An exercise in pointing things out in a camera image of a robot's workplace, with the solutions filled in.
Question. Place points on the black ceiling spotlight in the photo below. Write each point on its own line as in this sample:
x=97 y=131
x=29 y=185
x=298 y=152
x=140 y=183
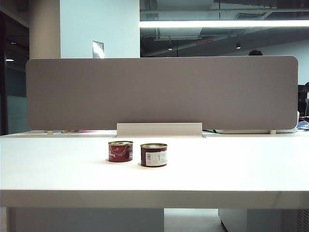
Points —
x=238 y=46

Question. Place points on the grey fabric desk divider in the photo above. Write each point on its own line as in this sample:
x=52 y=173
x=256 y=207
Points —
x=159 y=91

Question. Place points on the red printed tomato can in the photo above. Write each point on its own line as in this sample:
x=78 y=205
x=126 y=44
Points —
x=120 y=152

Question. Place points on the dark-haired person's head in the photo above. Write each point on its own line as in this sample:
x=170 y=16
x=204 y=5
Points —
x=255 y=53

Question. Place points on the seated person in dark clothes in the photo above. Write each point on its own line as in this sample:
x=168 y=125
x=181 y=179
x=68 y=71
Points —
x=303 y=101

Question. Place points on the framed wall poster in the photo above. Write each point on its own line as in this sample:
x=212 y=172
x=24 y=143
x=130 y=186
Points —
x=98 y=49

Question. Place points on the tomato can with white label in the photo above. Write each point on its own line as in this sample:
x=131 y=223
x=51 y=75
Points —
x=154 y=157

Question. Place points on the flat white device behind divider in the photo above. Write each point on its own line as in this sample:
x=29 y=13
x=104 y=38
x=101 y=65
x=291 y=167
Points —
x=253 y=131

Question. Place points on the white desk support panel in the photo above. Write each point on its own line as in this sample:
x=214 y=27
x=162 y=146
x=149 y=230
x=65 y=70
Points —
x=84 y=220

